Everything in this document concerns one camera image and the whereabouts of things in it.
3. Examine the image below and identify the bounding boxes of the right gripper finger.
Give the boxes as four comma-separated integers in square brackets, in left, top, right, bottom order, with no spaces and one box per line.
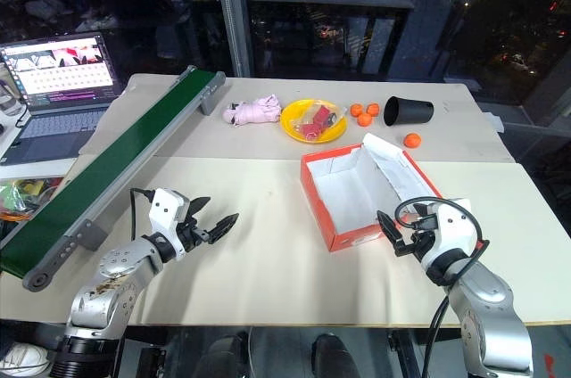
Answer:
[393,238,418,258]
[377,209,401,243]

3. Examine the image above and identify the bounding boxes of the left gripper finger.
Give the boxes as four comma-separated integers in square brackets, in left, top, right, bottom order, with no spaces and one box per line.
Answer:
[188,195,212,222]
[205,212,241,243]

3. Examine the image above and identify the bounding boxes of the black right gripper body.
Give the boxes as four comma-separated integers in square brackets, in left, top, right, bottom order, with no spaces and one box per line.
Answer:
[410,226,436,264]

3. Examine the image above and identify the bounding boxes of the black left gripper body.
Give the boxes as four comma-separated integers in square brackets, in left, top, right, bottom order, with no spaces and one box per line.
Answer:
[177,216,211,256]

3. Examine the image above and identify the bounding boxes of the red cardboard box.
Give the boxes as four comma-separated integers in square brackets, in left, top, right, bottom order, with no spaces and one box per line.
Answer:
[299,132,474,254]

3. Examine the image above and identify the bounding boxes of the black table leg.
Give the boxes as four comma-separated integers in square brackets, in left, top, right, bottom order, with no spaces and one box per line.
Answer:
[386,328,421,378]

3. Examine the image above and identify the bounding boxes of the pink cloth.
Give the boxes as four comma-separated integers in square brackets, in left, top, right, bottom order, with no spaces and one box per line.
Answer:
[222,94,283,129]

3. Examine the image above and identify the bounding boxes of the black plastic cup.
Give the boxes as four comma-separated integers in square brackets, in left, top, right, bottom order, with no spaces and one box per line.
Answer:
[383,95,435,127]

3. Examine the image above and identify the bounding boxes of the yellow plate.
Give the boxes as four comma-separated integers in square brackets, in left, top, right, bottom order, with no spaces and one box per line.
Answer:
[279,98,349,144]

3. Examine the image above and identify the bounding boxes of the bagged red toy pieces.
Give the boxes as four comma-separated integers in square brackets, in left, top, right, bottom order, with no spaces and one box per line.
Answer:
[292,103,347,140]

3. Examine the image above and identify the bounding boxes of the open grey laptop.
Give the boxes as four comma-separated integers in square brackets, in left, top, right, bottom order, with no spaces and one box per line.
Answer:
[0,32,124,167]

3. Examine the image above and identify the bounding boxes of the colourful toy pile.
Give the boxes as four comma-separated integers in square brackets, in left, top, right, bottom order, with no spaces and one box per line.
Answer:
[0,177,64,222]

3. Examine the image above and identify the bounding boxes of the grey window pillar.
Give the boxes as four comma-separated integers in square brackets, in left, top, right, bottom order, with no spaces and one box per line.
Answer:
[212,0,256,78]

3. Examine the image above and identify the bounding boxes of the white rounded object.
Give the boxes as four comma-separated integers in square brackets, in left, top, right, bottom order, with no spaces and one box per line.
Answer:
[0,341,51,378]

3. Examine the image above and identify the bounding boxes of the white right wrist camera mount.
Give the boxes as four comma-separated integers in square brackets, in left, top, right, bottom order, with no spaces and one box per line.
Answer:
[417,201,478,264]

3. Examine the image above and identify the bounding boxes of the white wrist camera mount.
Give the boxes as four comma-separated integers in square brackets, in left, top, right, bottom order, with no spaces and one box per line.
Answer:
[417,201,478,264]
[147,188,193,262]

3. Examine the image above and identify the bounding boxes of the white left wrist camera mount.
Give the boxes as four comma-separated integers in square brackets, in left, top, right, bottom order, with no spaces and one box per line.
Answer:
[147,188,193,262]

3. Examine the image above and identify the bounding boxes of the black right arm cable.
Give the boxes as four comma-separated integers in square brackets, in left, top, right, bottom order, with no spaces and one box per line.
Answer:
[394,196,491,378]

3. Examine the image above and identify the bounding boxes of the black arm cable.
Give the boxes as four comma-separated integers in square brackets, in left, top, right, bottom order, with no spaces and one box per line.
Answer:
[129,187,156,237]
[394,196,491,378]

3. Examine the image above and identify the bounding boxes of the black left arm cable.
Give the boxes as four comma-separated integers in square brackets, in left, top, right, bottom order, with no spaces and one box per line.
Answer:
[129,187,156,237]

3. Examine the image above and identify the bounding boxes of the green conveyor belt grey frame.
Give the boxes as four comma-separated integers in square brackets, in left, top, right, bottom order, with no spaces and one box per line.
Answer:
[0,64,228,293]

